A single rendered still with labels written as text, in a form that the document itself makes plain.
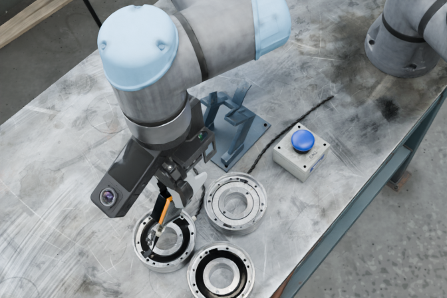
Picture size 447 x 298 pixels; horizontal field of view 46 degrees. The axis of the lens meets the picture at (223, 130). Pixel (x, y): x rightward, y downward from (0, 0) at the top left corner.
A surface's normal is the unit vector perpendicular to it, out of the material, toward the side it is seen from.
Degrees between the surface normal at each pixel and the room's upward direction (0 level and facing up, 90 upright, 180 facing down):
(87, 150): 0
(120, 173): 29
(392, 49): 73
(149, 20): 0
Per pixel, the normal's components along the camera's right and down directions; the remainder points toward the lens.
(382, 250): -0.05, -0.51
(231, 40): 0.32, 0.28
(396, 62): -0.45, 0.59
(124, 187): -0.33, -0.11
